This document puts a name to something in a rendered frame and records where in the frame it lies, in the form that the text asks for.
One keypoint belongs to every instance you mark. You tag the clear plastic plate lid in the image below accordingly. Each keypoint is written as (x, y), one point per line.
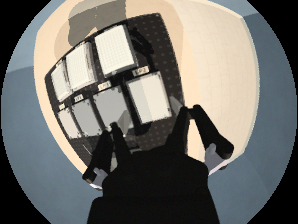
(149, 98)
(77, 67)

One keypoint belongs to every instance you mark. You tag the grey angled control panel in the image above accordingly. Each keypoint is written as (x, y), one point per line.
(113, 162)

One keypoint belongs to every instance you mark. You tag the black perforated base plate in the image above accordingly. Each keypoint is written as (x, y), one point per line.
(153, 48)

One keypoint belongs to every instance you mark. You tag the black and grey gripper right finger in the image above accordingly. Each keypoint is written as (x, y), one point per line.
(218, 150)

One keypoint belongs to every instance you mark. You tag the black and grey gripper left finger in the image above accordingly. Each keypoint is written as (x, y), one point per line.
(100, 164)

